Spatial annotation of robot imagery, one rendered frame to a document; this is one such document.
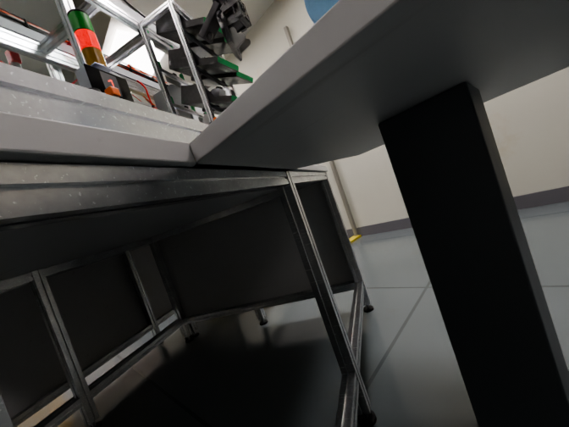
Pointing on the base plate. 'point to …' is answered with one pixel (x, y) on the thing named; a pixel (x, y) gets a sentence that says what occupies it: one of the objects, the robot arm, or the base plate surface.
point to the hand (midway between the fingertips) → (237, 58)
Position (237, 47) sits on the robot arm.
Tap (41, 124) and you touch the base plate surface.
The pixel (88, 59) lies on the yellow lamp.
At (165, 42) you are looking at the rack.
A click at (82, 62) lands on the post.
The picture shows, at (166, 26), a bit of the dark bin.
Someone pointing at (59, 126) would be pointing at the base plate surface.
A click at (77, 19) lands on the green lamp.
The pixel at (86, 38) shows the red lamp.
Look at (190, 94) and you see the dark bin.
